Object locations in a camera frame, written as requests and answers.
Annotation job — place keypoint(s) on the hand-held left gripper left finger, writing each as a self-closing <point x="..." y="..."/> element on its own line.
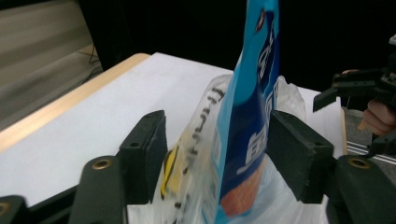
<point x="144" y="155"/>

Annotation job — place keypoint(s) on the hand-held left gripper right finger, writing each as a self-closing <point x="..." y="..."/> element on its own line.
<point x="299" y="155"/>

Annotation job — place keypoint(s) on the blue snack packet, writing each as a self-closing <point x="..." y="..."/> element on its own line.
<point x="249" y="93"/>

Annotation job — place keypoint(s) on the metal floor rail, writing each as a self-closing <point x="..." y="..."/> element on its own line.
<point x="358" y="148"/>

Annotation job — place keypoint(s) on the translucent white plastic bag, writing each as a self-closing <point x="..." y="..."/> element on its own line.
<point x="193" y="130"/>

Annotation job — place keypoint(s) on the black curtain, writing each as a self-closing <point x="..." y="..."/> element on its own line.
<point x="327" y="31"/>

